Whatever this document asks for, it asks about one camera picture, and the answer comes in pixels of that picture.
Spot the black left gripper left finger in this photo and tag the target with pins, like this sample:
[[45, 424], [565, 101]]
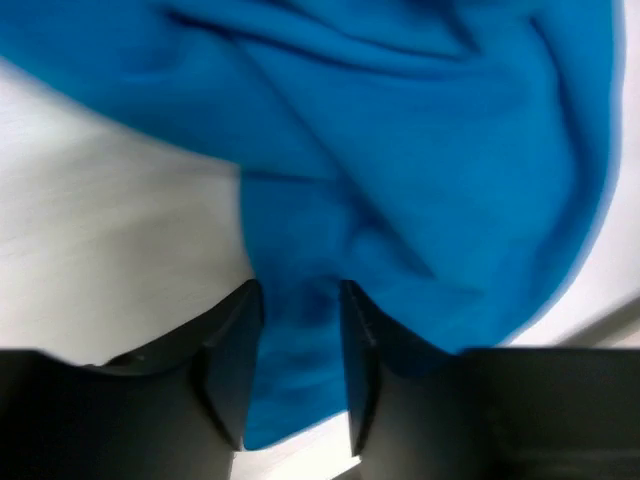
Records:
[[174, 408]]

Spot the blue t shirt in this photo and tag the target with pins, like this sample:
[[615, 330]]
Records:
[[454, 158]]

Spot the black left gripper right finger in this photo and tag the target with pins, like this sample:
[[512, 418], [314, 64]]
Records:
[[418, 412]]

